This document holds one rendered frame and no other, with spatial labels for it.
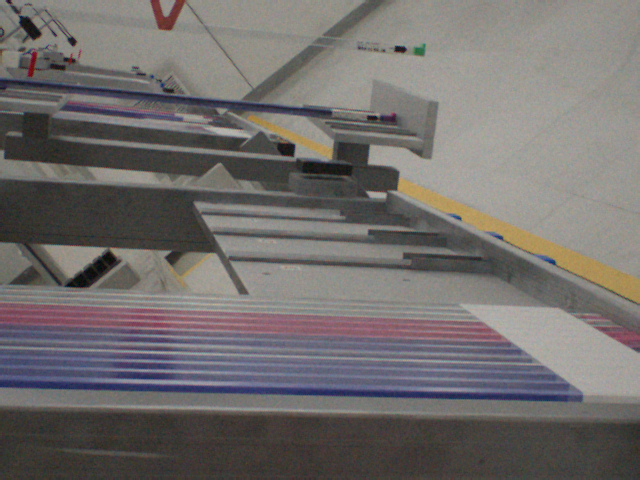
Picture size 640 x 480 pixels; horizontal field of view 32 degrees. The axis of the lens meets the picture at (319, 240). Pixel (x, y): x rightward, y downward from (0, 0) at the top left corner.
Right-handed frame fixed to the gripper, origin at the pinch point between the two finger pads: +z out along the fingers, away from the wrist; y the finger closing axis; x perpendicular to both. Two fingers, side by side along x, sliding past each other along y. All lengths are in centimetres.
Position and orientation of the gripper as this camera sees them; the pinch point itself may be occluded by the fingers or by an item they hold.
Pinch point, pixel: (165, 22)
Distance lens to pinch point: 126.2
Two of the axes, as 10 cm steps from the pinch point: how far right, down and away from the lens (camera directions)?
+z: -1.0, 9.8, 1.8
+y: 1.3, 1.9, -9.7
